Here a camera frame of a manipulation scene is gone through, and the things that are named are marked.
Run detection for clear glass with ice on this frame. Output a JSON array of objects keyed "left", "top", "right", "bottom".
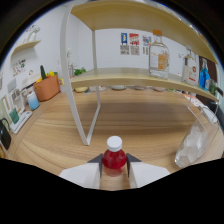
[{"left": 174, "top": 105, "right": 220, "bottom": 169}]

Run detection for colourful wall sticker sheet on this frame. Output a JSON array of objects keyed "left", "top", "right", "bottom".
[{"left": 12, "top": 59, "right": 27, "bottom": 77}]

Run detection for white figurine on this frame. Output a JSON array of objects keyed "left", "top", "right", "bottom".
[{"left": 26, "top": 25, "right": 41, "bottom": 43}]

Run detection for white two-tier wooden shelf rack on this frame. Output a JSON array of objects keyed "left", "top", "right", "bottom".
[{"left": 59, "top": 0, "right": 221, "bottom": 147}]

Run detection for black bag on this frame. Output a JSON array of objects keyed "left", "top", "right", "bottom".
[{"left": 0, "top": 118, "right": 12, "bottom": 151}]

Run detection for orange pot with utensils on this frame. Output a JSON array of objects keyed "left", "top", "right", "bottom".
[{"left": 33, "top": 64, "right": 61, "bottom": 102}]

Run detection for white bowl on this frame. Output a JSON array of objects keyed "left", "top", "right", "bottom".
[{"left": 109, "top": 84, "right": 128, "bottom": 91}]

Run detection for blue ice cream cup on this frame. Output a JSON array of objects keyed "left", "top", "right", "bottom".
[{"left": 89, "top": 86, "right": 108, "bottom": 92}]

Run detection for small red liquid bottle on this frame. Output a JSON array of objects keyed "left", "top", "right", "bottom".
[{"left": 101, "top": 135, "right": 128, "bottom": 177}]

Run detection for brown door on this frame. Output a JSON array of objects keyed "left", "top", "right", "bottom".
[{"left": 198, "top": 55, "right": 218, "bottom": 84}]

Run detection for green limes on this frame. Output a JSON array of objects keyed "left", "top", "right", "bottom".
[{"left": 209, "top": 79, "right": 219, "bottom": 96}]

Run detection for yellow mug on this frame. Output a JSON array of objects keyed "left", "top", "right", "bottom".
[{"left": 74, "top": 86, "right": 90, "bottom": 94}]

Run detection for wooden wall shelf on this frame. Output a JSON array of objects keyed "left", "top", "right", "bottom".
[{"left": 11, "top": 39, "right": 42, "bottom": 56}]

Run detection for white tray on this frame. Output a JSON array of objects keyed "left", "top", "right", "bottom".
[{"left": 9, "top": 110, "right": 34, "bottom": 135}]

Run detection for green potted plant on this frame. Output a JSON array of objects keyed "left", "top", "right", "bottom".
[{"left": 73, "top": 66, "right": 87, "bottom": 77}]

